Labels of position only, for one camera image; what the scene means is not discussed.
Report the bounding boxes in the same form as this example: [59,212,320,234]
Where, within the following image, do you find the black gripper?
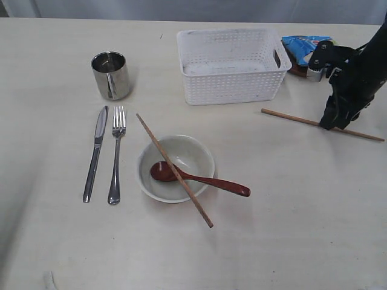
[319,51,381,130]

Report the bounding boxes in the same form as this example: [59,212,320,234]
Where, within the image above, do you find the brown wooden plate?
[285,48,308,78]

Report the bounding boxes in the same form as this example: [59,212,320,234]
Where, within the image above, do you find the blue chips bag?
[282,36,334,66]

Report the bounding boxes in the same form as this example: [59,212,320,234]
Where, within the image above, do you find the brown wooden chopstick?
[261,108,385,142]
[136,113,213,228]

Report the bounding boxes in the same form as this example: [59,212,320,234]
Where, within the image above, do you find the white perforated plastic basket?
[177,27,292,105]

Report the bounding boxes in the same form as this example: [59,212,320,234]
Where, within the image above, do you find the beige ceramic bowl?
[136,134,216,204]

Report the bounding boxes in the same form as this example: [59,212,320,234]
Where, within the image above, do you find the red-brown wooden spoon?
[150,161,251,197]

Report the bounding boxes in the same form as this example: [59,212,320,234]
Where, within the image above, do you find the shiny steel cup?
[91,51,130,100]

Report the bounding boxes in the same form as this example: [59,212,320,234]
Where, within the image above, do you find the silver table knife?
[82,106,108,203]

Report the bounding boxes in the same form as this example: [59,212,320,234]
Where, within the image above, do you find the silver fork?
[108,106,126,205]

